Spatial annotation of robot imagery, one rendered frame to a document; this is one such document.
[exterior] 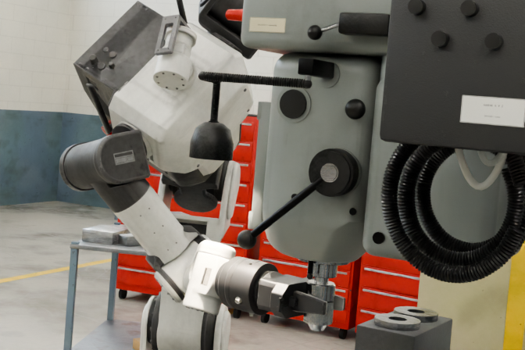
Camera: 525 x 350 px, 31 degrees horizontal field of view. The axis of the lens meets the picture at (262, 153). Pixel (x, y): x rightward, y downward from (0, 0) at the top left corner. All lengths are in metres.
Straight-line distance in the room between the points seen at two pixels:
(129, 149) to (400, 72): 0.85
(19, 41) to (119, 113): 10.54
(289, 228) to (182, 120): 0.48
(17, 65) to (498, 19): 11.48
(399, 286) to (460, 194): 4.96
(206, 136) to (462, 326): 1.89
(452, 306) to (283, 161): 1.90
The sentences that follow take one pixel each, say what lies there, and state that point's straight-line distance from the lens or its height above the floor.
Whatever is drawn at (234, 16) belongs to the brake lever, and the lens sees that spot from 1.72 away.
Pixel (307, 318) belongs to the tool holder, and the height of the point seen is 1.21.
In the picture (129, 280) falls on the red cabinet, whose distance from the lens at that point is 7.22.
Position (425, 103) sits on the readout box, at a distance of 1.10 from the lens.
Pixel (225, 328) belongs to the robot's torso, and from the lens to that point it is 2.26.
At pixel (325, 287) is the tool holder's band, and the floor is 1.27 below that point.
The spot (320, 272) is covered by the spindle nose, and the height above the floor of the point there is 1.29.
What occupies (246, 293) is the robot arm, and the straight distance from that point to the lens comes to 1.59.
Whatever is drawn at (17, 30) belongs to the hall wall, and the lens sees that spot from 12.41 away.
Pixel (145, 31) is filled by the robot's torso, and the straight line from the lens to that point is 1.99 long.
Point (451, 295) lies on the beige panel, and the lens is 3.29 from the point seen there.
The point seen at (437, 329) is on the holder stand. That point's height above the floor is 1.13.
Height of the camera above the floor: 1.55
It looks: 3 degrees down
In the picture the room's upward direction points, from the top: 5 degrees clockwise
